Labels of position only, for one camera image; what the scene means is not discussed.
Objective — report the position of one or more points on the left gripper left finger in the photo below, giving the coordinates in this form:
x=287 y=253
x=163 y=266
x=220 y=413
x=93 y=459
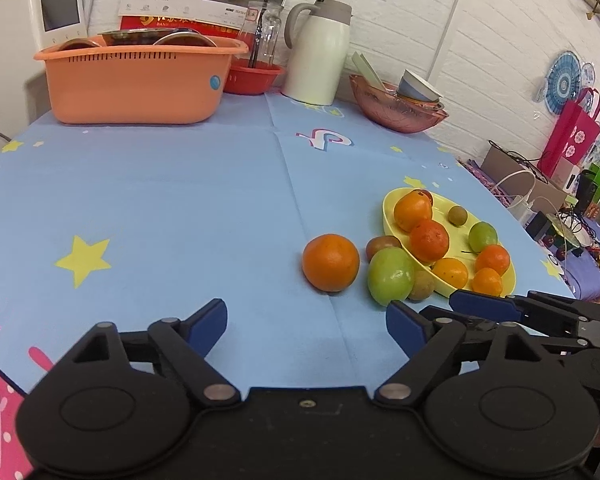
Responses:
x=183 y=346

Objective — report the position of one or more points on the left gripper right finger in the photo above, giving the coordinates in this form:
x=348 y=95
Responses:
x=430 y=345

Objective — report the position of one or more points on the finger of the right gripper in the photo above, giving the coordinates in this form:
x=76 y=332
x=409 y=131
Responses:
x=481 y=306

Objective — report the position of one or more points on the brown-green round fruit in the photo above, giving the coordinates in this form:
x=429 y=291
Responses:
x=457 y=216

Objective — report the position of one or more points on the red round fruit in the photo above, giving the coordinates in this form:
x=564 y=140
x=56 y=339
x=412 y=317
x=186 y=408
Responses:
x=426 y=193

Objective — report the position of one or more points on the small orange plate front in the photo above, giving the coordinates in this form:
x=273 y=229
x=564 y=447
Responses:
x=488 y=282

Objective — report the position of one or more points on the yellow-orange fruit plate left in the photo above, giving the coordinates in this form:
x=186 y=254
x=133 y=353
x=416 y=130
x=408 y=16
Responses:
x=452 y=271

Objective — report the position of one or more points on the large orange plate right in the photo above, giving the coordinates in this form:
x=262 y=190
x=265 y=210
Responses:
x=494 y=257

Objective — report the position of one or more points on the small olive fruit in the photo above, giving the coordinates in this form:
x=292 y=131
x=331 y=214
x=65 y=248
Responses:
x=423 y=287

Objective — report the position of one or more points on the green fruit in plate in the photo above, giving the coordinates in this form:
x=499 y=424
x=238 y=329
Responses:
x=481 y=235

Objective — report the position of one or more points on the yellow plastic plate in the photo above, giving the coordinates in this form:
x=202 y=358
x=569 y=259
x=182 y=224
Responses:
x=459 y=245

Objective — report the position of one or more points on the large green fruit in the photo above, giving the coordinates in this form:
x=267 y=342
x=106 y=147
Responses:
x=390 y=276

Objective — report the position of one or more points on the dark red-brown fruit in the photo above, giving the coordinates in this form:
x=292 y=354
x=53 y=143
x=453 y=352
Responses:
x=379 y=243

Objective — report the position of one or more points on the orange top of plate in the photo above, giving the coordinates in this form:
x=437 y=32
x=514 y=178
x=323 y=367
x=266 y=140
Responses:
x=410 y=210

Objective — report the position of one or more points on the orange outside plate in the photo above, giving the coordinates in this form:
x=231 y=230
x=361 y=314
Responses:
x=330 y=262

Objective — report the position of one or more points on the cardboard box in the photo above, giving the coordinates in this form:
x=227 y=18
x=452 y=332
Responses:
x=515 y=176

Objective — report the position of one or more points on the blue cartoon tablecloth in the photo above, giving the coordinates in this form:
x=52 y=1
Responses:
x=132 y=224

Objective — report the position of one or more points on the pink gift bag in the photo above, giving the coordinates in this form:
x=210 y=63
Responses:
x=574 y=133

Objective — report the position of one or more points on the stacked white bowls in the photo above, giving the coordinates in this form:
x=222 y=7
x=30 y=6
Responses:
x=415 y=90

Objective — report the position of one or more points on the blue round fan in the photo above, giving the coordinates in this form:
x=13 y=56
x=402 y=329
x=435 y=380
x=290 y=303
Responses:
x=563 y=82

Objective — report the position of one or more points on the orange plastic basket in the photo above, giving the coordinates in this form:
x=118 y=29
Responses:
x=157 y=85

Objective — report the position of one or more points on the small red basket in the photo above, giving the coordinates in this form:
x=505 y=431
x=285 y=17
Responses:
x=251 y=81

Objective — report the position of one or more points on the white thermos jug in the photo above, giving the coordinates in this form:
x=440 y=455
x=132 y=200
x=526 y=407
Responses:
x=318 y=37

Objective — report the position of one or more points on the glass jar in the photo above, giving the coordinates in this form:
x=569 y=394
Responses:
x=260 y=32

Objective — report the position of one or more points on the white water dispenser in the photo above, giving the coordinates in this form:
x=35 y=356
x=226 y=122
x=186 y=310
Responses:
x=26 y=28

